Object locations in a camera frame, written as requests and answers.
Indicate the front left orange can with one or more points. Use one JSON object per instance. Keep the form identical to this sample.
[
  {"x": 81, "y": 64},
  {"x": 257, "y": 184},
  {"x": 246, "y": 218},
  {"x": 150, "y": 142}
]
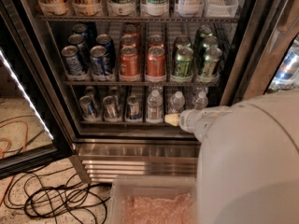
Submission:
[{"x": 129, "y": 61}]

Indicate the bottom left slim can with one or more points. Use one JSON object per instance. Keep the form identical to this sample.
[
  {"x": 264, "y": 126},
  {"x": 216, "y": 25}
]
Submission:
[{"x": 88, "y": 108}]

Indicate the closed right fridge door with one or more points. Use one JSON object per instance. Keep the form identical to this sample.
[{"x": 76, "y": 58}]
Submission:
[{"x": 263, "y": 35}]

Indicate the middle left blue can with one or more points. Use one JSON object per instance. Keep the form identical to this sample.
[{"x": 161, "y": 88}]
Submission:
[{"x": 79, "y": 41}]

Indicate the rear green can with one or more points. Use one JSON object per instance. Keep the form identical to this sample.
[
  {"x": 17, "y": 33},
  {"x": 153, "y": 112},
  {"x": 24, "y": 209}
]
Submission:
[{"x": 202, "y": 32}]

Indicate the middle right orange can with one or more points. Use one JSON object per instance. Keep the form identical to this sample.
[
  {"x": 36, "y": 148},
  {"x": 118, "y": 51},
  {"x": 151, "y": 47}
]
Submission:
[{"x": 155, "y": 40}]

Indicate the rear orange can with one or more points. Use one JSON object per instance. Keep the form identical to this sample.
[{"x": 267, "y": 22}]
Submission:
[{"x": 130, "y": 29}]

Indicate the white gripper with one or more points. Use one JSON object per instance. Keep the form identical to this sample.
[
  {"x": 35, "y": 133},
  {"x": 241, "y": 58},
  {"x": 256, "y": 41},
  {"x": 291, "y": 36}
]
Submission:
[{"x": 187, "y": 118}]

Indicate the blue can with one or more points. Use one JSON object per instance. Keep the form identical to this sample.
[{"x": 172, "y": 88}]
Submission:
[
  {"x": 79, "y": 41},
  {"x": 73, "y": 61},
  {"x": 106, "y": 41},
  {"x": 101, "y": 61},
  {"x": 81, "y": 29}
]

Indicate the middle right green can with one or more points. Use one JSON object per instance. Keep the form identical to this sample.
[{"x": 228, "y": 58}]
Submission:
[{"x": 209, "y": 42}]

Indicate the front right orange can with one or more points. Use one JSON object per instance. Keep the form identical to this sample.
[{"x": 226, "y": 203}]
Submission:
[{"x": 155, "y": 61}]

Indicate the orange can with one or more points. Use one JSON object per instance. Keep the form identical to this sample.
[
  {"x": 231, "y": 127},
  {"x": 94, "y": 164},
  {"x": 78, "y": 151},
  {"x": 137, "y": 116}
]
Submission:
[
  {"x": 155, "y": 40},
  {"x": 127, "y": 41},
  {"x": 155, "y": 61},
  {"x": 130, "y": 29},
  {"x": 129, "y": 61}
]

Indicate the front left blue can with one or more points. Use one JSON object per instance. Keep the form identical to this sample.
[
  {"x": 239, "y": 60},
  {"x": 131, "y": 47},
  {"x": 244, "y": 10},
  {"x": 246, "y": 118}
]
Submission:
[{"x": 73, "y": 61}]

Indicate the open glass fridge door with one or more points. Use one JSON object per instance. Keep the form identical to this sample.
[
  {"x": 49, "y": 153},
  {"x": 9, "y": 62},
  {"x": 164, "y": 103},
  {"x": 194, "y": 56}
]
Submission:
[{"x": 20, "y": 67}]

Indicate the middle left orange can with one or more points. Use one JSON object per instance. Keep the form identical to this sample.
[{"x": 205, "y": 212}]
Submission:
[{"x": 127, "y": 41}]

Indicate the stainless steel display fridge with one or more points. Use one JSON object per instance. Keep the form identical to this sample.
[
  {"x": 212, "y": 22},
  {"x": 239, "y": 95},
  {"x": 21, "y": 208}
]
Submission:
[{"x": 103, "y": 148}]

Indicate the green can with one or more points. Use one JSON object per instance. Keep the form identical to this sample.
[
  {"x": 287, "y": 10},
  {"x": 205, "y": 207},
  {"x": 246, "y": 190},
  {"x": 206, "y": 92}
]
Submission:
[
  {"x": 209, "y": 42},
  {"x": 210, "y": 62},
  {"x": 181, "y": 41},
  {"x": 182, "y": 62},
  {"x": 202, "y": 32}
]

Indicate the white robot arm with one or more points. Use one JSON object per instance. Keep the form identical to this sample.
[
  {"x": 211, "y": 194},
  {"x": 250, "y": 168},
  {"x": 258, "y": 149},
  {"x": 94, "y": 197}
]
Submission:
[{"x": 248, "y": 166}]

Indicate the front right green can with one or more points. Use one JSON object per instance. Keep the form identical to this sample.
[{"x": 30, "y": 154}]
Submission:
[{"x": 210, "y": 62}]

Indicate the rear blue can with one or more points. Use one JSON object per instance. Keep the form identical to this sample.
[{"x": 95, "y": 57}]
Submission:
[{"x": 81, "y": 29}]

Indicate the empty white shelf tray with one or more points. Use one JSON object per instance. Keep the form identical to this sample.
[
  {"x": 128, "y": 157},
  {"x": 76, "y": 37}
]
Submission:
[{"x": 220, "y": 8}]

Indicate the front left green can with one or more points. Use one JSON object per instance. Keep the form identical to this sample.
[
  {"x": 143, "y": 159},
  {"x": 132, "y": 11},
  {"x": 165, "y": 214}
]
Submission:
[{"x": 182, "y": 62}]

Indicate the water bottle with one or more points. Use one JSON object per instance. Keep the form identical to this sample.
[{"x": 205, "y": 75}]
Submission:
[
  {"x": 176, "y": 102},
  {"x": 200, "y": 101},
  {"x": 155, "y": 105}
]

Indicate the middle left green can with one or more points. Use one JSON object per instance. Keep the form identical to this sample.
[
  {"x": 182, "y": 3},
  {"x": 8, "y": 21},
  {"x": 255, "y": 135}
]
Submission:
[{"x": 181, "y": 41}]

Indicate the clear bin pink wrap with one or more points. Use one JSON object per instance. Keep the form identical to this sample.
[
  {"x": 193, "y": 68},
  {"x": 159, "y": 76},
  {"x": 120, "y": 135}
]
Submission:
[{"x": 152, "y": 199}]

